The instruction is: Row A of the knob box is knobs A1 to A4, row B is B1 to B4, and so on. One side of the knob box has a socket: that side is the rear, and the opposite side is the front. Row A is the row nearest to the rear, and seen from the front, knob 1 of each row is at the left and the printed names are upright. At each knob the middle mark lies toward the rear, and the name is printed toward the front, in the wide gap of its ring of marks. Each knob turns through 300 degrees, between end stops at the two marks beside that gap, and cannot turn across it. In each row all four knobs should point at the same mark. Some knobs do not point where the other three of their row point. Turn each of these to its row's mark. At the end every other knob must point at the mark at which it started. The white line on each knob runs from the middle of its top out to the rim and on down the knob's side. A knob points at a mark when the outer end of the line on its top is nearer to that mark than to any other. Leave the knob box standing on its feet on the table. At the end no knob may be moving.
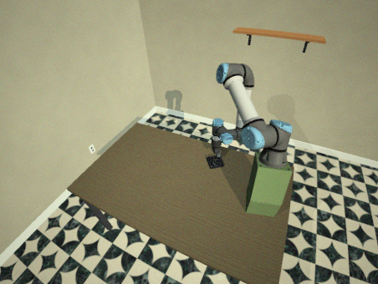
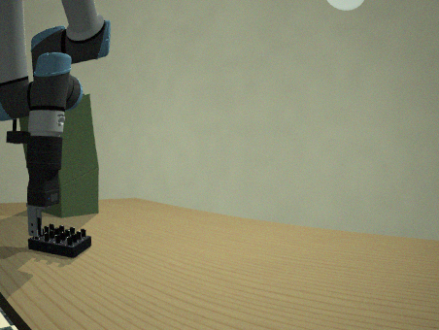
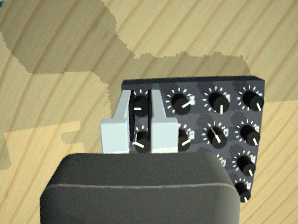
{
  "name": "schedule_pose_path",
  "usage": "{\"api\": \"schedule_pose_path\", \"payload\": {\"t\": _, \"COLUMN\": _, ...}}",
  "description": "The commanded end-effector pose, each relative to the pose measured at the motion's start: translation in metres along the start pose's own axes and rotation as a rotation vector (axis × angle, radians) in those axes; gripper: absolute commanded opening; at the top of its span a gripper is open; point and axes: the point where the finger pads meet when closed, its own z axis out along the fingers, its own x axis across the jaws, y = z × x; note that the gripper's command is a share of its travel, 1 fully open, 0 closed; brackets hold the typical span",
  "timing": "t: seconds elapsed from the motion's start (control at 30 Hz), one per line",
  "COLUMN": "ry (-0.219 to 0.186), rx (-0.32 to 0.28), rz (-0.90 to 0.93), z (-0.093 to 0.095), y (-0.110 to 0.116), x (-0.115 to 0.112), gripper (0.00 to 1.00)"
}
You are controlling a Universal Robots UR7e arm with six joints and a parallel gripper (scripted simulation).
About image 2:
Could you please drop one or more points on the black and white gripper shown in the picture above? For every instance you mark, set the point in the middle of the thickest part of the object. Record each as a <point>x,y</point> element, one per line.
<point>44,154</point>

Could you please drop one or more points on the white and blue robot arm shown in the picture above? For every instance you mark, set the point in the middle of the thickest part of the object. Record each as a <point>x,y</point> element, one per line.
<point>85,38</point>

